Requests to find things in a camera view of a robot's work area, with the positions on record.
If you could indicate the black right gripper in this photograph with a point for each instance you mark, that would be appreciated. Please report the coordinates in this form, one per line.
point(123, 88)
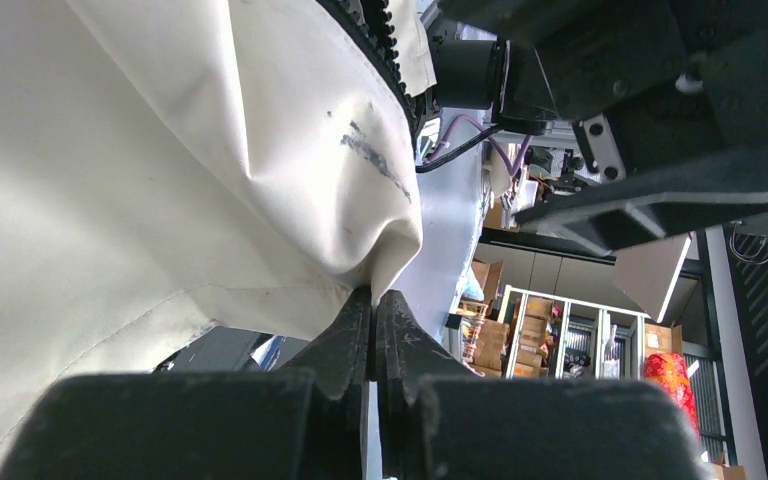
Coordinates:
point(668, 79)

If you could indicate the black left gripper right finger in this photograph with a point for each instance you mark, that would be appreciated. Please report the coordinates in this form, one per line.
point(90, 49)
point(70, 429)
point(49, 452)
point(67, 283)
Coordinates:
point(440, 420)

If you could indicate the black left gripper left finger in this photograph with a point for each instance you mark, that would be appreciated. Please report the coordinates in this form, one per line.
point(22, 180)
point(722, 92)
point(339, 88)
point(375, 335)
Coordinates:
point(302, 421)

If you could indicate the beige zip-up jacket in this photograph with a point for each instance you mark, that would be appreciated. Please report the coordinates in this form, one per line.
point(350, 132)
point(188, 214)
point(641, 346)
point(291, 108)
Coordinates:
point(167, 167)

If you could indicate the white shelf with boxes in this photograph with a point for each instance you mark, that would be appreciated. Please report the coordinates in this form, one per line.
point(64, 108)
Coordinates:
point(502, 331)

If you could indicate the red patterned bag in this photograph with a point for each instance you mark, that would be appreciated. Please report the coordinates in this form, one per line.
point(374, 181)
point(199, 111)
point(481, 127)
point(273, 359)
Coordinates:
point(670, 372)

